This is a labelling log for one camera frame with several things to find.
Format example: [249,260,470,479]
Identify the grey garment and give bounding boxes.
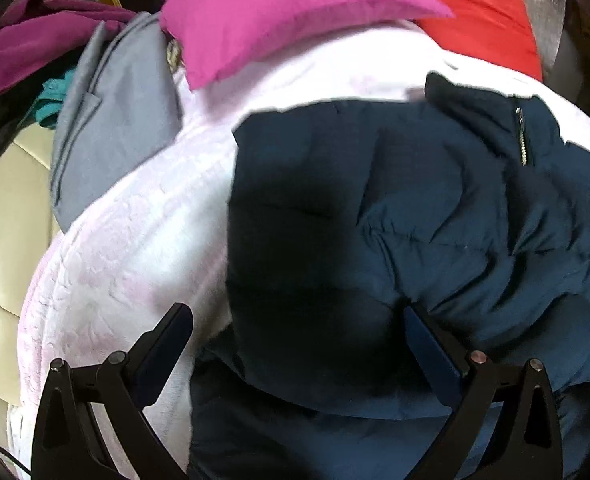
[50,11,183,233]

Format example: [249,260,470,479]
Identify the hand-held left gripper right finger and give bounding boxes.
[402,302,566,480]

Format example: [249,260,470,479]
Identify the magenta fleece garment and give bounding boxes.
[0,0,136,111]

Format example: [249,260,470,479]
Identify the cream leather sofa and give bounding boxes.
[0,127,66,406]

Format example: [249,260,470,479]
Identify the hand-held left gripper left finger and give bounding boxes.
[30,302,194,480]

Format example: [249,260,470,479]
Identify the red cushion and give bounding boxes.
[397,0,546,82]

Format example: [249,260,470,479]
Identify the magenta pillow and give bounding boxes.
[159,0,458,92]

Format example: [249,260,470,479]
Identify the navy puffer jacket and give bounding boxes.
[187,72,590,480]

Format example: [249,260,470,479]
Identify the teal garment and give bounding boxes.
[22,69,76,131]

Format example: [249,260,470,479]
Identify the pale pink blanket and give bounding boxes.
[6,19,590,480]

